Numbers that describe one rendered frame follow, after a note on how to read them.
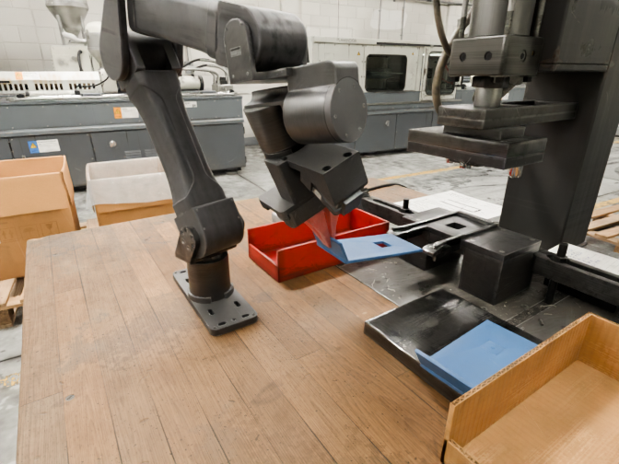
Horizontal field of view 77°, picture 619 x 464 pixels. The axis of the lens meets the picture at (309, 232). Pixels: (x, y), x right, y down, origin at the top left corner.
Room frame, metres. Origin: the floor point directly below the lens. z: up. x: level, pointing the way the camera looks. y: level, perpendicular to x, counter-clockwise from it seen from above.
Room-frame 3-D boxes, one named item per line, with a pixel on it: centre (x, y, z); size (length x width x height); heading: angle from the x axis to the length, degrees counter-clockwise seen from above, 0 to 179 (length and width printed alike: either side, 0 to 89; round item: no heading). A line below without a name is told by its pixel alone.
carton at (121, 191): (2.60, 1.22, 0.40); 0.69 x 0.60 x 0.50; 29
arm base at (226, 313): (0.53, 0.15, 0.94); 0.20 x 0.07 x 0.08; 33
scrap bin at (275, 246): (0.69, -0.02, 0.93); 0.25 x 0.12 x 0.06; 123
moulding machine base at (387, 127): (7.39, -2.20, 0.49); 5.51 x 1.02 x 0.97; 120
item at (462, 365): (0.36, -0.20, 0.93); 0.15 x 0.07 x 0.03; 127
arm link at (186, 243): (0.53, 0.15, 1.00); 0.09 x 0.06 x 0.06; 139
